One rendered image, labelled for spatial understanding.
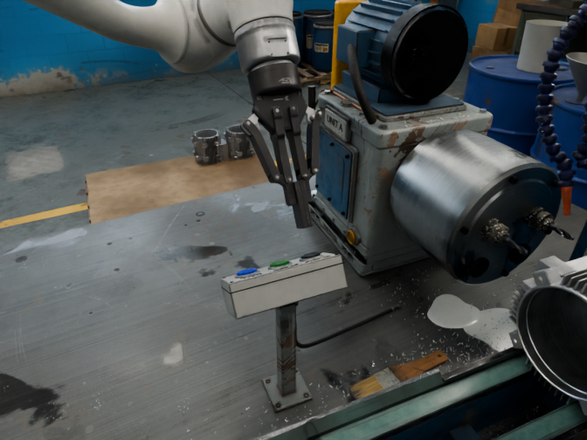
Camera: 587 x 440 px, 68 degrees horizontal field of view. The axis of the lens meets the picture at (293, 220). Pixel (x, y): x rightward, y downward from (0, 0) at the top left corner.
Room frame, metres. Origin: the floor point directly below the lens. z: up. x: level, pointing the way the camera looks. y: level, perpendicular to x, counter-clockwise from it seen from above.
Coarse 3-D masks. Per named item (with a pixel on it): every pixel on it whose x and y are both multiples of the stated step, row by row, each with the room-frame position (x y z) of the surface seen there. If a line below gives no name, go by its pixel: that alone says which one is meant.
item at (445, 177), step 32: (416, 160) 0.74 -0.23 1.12; (448, 160) 0.69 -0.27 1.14; (480, 160) 0.66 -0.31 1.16; (512, 160) 0.65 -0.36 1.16; (416, 192) 0.69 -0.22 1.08; (448, 192) 0.64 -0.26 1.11; (480, 192) 0.60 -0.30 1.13; (512, 192) 0.62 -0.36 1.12; (544, 192) 0.65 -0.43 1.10; (416, 224) 0.66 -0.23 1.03; (448, 224) 0.60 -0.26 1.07; (480, 224) 0.60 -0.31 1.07; (512, 224) 0.63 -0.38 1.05; (544, 224) 0.61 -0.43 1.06; (448, 256) 0.58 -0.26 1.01; (480, 256) 0.60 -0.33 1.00; (512, 256) 0.63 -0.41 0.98
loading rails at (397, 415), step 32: (512, 352) 0.45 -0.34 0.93; (416, 384) 0.39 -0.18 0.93; (448, 384) 0.40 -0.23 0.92; (480, 384) 0.40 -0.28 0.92; (512, 384) 0.41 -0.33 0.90; (320, 416) 0.34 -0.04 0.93; (352, 416) 0.35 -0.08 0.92; (384, 416) 0.35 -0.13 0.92; (416, 416) 0.35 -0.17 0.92; (448, 416) 0.37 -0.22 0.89; (480, 416) 0.40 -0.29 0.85; (544, 416) 0.35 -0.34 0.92; (576, 416) 0.35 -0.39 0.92
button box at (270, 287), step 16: (320, 256) 0.51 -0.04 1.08; (336, 256) 0.50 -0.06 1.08; (256, 272) 0.47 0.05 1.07; (272, 272) 0.46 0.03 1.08; (288, 272) 0.46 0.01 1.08; (304, 272) 0.47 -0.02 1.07; (320, 272) 0.48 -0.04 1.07; (336, 272) 0.48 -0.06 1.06; (224, 288) 0.46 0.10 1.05; (240, 288) 0.44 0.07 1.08; (256, 288) 0.44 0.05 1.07; (272, 288) 0.45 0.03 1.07; (288, 288) 0.45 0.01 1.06; (304, 288) 0.46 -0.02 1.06; (320, 288) 0.46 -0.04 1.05; (336, 288) 0.47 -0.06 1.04; (240, 304) 0.42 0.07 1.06; (256, 304) 0.43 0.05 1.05; (272, 304) 0.43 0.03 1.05; (288, 304) 0.44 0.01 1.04
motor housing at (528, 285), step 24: (576, 264) 0.50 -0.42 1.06; (528, 288) 0.47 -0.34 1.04; (552, 288) 0.48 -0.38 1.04; (576, 288) 0.41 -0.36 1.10; (528, 312) 0.47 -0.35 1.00; (552, 312) 0.48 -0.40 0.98; (576, 312) 0.49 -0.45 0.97; (528, 336) 0.45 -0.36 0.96; (552, 336) 0.46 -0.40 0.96; (576, 336) 0.46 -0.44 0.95; (528, 360) 0.43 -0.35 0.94; (552, 360) 0.42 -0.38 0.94; (576, 360) 0.43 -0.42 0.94; (552, 384) 0.39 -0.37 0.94; (576, 384) 0.38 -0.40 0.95
